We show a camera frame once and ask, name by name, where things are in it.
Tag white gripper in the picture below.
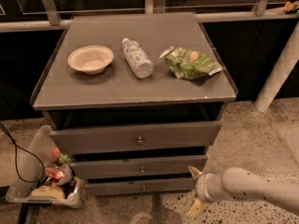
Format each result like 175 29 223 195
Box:
186 165 222 217

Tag grey bottom drawer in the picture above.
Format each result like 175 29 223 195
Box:
86 177 195 196

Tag grey drawer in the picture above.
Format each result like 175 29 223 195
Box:
86 177 195 196
50 121 221 155
72 155 207 179

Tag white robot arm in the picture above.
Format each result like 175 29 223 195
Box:
186 165 299 217

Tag grey middle drawer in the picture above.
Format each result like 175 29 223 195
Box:
72 155 207 179

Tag grey top drawer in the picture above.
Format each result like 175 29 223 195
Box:
50 121 221 155

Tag grey drawer cabinet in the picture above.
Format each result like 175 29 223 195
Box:
32 13 237 185

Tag green chip bag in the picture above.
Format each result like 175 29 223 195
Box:
160 47 222 80

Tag clear plastic water bottle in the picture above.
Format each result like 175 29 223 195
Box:
122 38 154 78

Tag orange green toy carrot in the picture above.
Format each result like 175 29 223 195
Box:
52 148 72 165

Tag yellow sponge item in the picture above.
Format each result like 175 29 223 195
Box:
31 186 65 200

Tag red snack can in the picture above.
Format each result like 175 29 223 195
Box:
45 166 64 182

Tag clear plastic bin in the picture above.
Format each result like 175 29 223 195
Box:
6 125 84 208

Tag white paper bowl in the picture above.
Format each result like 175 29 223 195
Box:
67 46 114 75

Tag metal railing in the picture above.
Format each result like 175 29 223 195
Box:
0 0 299 33

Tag white diagonal post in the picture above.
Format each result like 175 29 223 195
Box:
254 22 299 112

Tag black cable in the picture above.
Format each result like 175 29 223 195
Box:
0 122 46 184

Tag yellow object on rail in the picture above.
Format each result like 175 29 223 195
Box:
283 1 299 14

